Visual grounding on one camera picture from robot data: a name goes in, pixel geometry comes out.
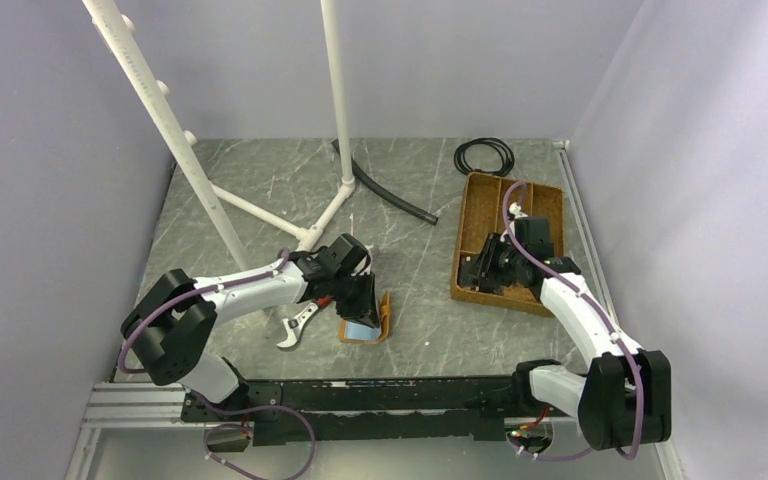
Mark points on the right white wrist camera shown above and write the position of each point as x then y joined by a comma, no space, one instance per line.
516,212

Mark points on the black VIP credit card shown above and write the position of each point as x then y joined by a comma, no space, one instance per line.
466,277

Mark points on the brown woven divided tray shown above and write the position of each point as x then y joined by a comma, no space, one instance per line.
480,216

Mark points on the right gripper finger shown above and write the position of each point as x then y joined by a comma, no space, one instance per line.
477,259
485,270

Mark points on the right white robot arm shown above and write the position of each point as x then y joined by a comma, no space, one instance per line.
624,399

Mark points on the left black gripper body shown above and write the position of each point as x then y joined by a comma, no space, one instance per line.
338,279

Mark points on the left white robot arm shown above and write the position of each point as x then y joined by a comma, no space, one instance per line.
168,330

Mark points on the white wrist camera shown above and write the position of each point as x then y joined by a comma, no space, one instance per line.
516,212
366,263

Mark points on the aluminium extrusion rail frame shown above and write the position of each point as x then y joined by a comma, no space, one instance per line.
146,405

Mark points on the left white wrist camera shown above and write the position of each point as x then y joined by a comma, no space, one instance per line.
366,263

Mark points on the white PVC pipe frame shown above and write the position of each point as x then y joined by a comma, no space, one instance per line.
116,31

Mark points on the red handled adjustable wrench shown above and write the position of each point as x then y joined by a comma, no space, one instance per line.
295,326

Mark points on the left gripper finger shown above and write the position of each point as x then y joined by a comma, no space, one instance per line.
369,310
351,307

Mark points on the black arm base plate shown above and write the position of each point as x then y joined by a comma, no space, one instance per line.
482,408

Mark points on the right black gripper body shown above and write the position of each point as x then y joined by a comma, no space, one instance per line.
509,258

